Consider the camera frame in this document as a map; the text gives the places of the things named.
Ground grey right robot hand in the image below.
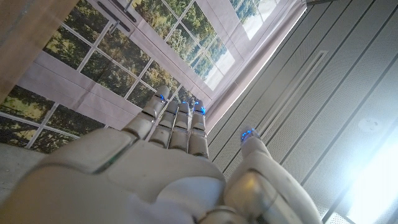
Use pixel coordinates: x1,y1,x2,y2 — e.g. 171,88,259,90
0,85,323,224

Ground printed window backdrop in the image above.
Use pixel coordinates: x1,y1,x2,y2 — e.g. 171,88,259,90
0,0,308,155

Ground white ceiling smoke detector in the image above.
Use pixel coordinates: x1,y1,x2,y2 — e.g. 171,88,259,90
357,117,383,133

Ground bright ceiling light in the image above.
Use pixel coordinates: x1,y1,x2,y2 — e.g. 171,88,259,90
323,124,398,224

